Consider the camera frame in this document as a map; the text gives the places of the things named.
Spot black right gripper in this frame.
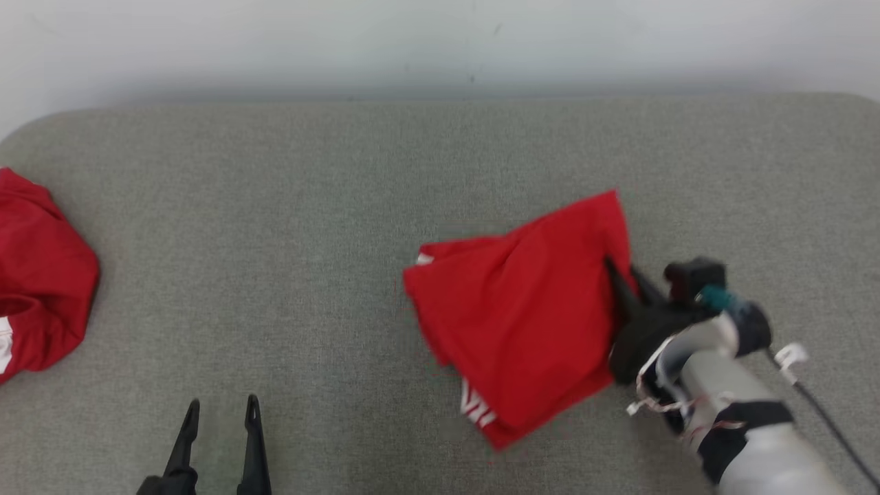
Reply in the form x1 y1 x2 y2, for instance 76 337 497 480
603 256 717 387

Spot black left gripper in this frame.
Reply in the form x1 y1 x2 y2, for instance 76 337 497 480
135 394 273 495

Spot red jersey with white lettering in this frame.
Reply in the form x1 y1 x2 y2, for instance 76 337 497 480
401 189 638 452

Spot red shorts with white stripe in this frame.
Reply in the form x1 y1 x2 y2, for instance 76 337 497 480
0 167 101 386

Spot grey fabric sofa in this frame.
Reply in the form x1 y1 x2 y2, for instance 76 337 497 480
0 93 880 495

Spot teal cable connector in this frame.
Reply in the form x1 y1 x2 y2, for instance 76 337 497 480
696 285 742 316

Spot thin red white wire bundle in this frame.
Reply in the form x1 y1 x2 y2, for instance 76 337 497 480
626 335 747 442

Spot white cable tag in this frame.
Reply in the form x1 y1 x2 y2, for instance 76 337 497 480
773 342 810 384

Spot thin black cable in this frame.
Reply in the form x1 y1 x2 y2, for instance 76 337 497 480
764 346 880 490

